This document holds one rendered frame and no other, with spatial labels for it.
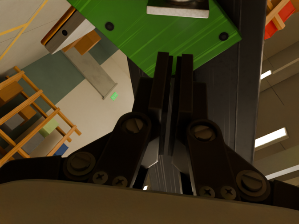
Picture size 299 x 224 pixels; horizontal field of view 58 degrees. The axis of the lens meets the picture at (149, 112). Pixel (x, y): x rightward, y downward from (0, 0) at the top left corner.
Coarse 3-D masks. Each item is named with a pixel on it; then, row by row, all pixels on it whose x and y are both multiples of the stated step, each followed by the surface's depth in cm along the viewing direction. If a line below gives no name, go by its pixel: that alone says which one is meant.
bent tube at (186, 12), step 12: (156, 0) 24; (168, 0) 24; (180, 0) 23; (192, 0) 24; (204, 0) 25; (156, 12) 24; (168, 12) 24; (180, 12) 24; (192, 12) 23; (204, 12) 23
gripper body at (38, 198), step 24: (0, 192) 7; (24, 192) 7; (48, 192) 7; (72, 192) 7; (96, 192) 7; (120, 192) 7; (144, 192) 7; (168, 192) 7; (0, 216) 6; (24, 216) 6; (48, 216) 6; (72, 216) 6; (96, 216) 6; (120, 216) 6; (144, 216) 6; (168, 216) 6; (192, 216) 6; (216, 216) 6; (240, 216) 6; (264, 216) 6; (288, 216) 6
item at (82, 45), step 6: (84, 36) 666; (90, 36) 669; (96, 36) 685; (72, 42) 639; (78, 42) 681; (84, 42) 675; (90, 42) 669; (96, 42) 678; (66, 48) 657; (78, 48) 692; (84, 48) 686; (90, 48) 714
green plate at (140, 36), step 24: (72, 0) 28; (96, 0) 28; (120, 0) 28; (144, 0) 27; (96, 24) 30; (120, 24) 29; (144, 24) 29; (168, 24) 29; (192, 24) 28; (216, 24) 28; (120, 48) 32; (144, 48) 31; (168, 48) 31; (192, 48) 30; (216, 48) 30
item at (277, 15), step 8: (272, 0) 383; (280, 0) 328; (288, 0) 329; (296, 0) 360; (272, 8) 324; (280, 8) 324; (288, 8) 344; (296, 8) 368; (272, 16) 320; (280, 16) 339; (288, 16) 344; (272, 24) 333; (280, 24) 330; (272, 32) 333
